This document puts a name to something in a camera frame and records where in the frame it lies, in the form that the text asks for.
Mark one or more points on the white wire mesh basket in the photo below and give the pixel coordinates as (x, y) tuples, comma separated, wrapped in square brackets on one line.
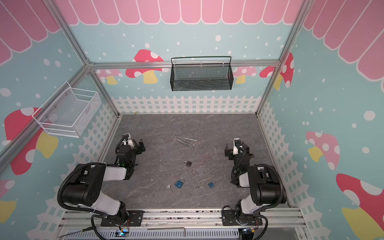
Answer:
[(69, 112)]

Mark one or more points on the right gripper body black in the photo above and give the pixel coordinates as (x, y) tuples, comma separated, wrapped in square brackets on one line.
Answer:
[(229, 150)]

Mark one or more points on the shorter silver wrench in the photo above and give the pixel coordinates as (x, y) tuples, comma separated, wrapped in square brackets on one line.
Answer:
[(181, 140)]

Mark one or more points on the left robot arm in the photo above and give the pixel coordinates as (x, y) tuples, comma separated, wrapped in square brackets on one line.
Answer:
[(81, 190)]

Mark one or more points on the longer silver wrench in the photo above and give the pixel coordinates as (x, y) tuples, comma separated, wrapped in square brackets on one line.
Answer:
[(191, 145)]

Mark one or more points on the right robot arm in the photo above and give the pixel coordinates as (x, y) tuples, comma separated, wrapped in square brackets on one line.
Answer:
[(265, 184)]

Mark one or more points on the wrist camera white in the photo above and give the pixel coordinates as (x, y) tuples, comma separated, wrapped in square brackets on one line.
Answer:
[(127, 140), (237, 145)]

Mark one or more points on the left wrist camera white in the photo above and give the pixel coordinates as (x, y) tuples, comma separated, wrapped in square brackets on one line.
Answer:
[(127, 140)]

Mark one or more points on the screwdriver black handle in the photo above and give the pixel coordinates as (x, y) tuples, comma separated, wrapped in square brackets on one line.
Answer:
[(80, 231)]

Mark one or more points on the black wire mesh basket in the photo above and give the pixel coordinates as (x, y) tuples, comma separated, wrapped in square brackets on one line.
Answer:
[(212, 73)]

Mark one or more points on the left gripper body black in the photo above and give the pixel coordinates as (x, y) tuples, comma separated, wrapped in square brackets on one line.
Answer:
[(139, 146)]

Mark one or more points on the black padlock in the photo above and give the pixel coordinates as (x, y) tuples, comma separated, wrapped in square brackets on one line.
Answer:
[(187, 164)]

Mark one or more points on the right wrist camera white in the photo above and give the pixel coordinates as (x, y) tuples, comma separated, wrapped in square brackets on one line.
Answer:
[(237, 145)]

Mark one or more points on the large blue padlock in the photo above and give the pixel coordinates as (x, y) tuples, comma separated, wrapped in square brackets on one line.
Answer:
[(179, 183)]

